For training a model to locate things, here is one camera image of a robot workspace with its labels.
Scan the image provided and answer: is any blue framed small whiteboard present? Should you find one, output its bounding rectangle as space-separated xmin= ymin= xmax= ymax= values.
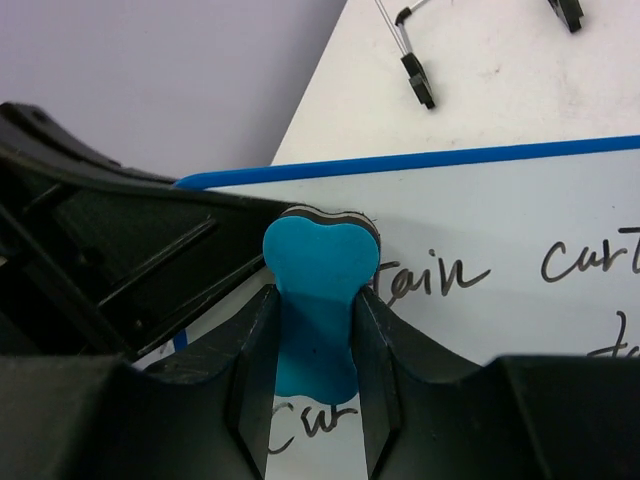
xmin=178 ymin=136 xmax=639 ymax=479

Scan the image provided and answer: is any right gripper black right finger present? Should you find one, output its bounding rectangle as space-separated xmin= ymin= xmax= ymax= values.
xmin=352 ymin=288 xmax=639 ymax=479

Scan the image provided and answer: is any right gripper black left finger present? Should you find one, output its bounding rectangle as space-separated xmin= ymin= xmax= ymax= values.
xmin=1 ymin=285 xmax=280 ymax=479

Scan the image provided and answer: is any blue whiteboard eraser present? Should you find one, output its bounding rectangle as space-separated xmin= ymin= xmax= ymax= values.
xmin=263 ymin=205 xmax=381 ymax=405

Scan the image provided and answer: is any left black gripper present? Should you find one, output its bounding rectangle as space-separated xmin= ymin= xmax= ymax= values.
xmin=1 ymin=102 xmax=286 ymax=358

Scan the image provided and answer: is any black wire whiteboard stand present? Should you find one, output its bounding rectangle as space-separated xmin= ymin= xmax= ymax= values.
xmin=374 ymin=0 xmax=584 ymax=110

